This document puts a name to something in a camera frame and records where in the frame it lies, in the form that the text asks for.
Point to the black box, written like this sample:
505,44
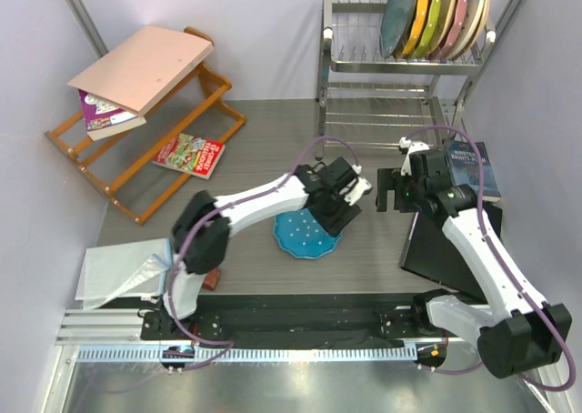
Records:
429,254

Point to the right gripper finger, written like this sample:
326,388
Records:
401,201
386,179

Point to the pink folder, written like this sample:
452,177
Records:
137,74

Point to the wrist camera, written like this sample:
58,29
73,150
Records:
356,188
409,147

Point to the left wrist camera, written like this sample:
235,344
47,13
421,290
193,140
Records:
356,188

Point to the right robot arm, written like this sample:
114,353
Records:
521,331

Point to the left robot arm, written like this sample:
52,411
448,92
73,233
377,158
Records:
202,233

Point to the blue dotted plate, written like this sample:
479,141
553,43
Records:
301,236

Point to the pink dotted plate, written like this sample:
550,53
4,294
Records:
454,30

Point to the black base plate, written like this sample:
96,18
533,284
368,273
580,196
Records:
302,322

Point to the dark blue-grey plate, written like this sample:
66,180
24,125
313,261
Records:
397,19

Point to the purple white book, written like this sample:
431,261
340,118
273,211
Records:
103,119

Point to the metal dish rack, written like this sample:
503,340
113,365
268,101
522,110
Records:
370,101

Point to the brown square block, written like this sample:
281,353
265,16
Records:
212,279

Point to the cream floral plate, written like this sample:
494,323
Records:
444,21

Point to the wooden rack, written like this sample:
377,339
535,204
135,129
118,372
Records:
86,152

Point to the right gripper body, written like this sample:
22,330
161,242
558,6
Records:
416,189

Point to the red comic book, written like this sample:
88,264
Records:
191,155

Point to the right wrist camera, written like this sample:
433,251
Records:
409,147

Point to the orange dotted plate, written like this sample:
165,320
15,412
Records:
416,27

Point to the white cloth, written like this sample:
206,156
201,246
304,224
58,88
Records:
136,269

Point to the green dotted plate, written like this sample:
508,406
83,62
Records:
432,15

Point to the cream blue rimmed plate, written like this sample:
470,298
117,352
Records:
475,9

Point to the dark blue paperback book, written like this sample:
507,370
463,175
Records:
464,169

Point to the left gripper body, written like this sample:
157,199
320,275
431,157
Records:
335,212

